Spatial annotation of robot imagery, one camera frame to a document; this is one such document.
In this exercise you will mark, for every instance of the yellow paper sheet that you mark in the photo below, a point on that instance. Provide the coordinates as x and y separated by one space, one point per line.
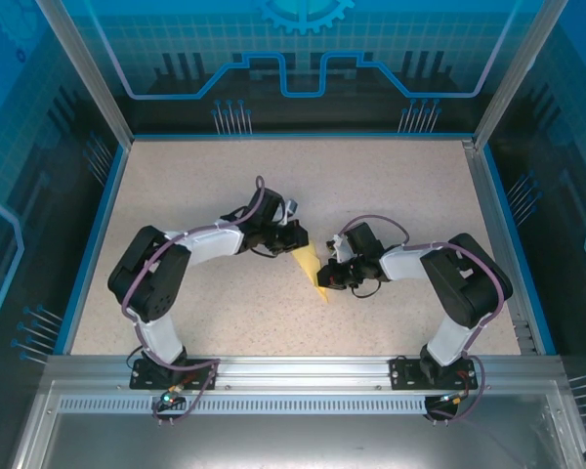
308 261

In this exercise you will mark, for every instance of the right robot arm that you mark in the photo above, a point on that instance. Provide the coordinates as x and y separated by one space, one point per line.
405 264

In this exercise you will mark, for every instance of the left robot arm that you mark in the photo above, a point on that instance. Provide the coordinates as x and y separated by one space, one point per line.
210 244

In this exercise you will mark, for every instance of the metal sheet panel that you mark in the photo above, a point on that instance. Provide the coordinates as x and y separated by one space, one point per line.
293 442

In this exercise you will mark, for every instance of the blue table border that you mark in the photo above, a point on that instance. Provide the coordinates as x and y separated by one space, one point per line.
94 249

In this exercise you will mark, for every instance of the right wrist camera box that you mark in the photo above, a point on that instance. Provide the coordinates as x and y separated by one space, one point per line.
341 246

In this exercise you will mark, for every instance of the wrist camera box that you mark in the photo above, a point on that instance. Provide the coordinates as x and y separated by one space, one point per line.
292 207
341 246

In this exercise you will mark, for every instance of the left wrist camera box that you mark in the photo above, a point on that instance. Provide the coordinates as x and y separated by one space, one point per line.
292 207

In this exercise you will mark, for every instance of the aluminium side rail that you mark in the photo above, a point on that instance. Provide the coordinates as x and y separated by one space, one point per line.
493 234

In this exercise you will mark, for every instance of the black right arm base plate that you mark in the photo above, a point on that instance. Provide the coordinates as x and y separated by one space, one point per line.
403 373

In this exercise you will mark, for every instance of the aluminium mounting rail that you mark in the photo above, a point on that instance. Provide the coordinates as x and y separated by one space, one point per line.
298 371

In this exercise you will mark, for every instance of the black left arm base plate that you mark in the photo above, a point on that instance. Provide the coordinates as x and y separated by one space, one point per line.
146 378

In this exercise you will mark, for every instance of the aluminium frame post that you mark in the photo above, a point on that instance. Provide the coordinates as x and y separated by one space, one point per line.
513 83
93 83

